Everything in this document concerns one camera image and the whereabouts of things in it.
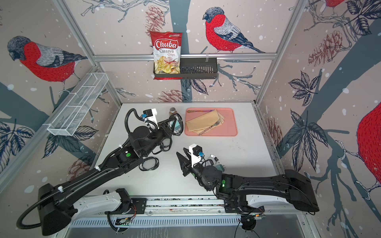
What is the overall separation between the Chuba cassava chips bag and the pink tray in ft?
1.22

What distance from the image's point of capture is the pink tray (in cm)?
105

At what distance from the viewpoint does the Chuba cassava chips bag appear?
32.8 inches
